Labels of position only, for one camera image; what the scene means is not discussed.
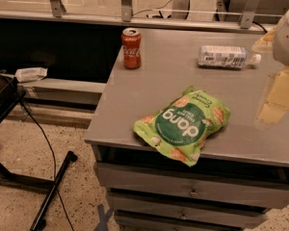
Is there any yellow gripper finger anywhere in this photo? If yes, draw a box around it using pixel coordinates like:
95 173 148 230
251 27 276 53
257 66 289 124

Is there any green rice chip bag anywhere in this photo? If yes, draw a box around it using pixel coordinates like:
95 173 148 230
133 87 230 167

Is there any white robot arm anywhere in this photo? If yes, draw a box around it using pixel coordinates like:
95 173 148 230
251 10 289 123

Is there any red coke can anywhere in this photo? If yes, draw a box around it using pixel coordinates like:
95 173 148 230
121 28 142 69

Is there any clear plastic water bottle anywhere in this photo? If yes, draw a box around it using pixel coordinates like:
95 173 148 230
197 45 261 69

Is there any grey drawer cabinet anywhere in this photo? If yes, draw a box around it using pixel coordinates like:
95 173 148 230
86 29 289 231

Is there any white wipes packet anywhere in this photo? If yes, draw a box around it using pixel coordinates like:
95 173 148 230
15 67 47 83

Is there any black stand with legs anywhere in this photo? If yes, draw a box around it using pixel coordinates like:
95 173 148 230
0 74 79 231

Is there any grey metal railing frame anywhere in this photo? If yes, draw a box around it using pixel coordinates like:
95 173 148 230
0 0 289 32

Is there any black cable on floor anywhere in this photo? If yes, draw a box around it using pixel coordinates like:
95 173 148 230
19 99 75 231

